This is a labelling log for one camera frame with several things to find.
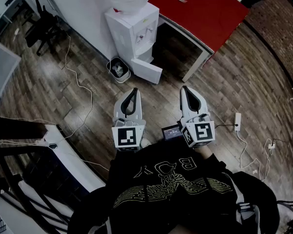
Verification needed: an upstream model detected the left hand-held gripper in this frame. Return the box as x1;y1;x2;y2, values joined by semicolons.
111;88;147;153

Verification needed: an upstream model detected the black office chair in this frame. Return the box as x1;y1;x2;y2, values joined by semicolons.
23;0;69;57

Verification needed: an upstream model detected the long white cable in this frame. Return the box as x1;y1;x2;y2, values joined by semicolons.
55;32;94;141

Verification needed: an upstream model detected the person's right forearm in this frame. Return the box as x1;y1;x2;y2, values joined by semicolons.
194;144;214;160

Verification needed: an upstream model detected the black metal frame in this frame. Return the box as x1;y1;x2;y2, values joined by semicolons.
0;115;73;231

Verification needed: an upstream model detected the grey white desk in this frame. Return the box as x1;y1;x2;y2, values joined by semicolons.
0;36;22;116

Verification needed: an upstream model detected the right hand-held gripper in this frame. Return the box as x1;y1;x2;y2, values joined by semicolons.
179;85;216;148

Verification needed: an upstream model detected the red table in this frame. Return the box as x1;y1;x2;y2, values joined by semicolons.
147;0;250;83

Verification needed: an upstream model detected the small black screen device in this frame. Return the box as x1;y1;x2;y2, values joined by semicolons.
161;124;183;141

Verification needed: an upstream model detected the white cabinet door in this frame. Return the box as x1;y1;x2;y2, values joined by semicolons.
130;58;164;85

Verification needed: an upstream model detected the person's white shoe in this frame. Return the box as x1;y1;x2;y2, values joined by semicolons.
140;136;151;149

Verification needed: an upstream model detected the thin black cable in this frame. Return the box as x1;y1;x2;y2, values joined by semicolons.
213;123;238;129

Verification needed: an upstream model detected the white trash bin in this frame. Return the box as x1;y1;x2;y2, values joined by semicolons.
106;57;132;84

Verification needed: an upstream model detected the person's black printed sweater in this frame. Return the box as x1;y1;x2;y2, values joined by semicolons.
67;140;281;234

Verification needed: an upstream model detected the white power strip cable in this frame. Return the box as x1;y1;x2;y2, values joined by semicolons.
236;130;272;183

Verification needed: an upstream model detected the white water dispenser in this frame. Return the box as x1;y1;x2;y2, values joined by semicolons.
104;1;160;66

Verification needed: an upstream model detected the white power strip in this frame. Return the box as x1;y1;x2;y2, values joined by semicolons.
234;112;242;132

